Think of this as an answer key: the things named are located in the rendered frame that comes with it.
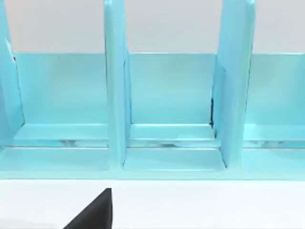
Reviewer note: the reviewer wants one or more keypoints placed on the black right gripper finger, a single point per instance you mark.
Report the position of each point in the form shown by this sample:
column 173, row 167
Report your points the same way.
column 97, row 212

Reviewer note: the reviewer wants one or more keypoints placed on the light blue rack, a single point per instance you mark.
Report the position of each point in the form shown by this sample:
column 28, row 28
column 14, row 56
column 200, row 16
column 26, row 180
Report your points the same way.
column 166, row 95

